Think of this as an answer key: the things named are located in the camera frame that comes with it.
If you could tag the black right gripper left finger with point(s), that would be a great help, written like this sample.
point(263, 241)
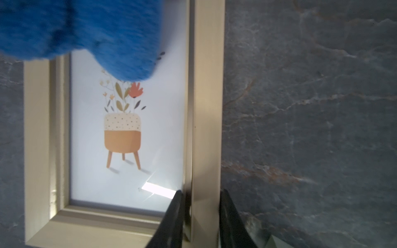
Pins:
point(170, 231)

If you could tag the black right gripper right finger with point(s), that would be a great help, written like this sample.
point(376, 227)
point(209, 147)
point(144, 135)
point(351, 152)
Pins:
point(233, 233)

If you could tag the beige picture frame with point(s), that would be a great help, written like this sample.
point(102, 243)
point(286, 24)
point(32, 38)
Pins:
point(104, 157)

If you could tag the blue microfibre cloth black trim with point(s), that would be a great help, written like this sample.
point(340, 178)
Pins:
point(123, 36)

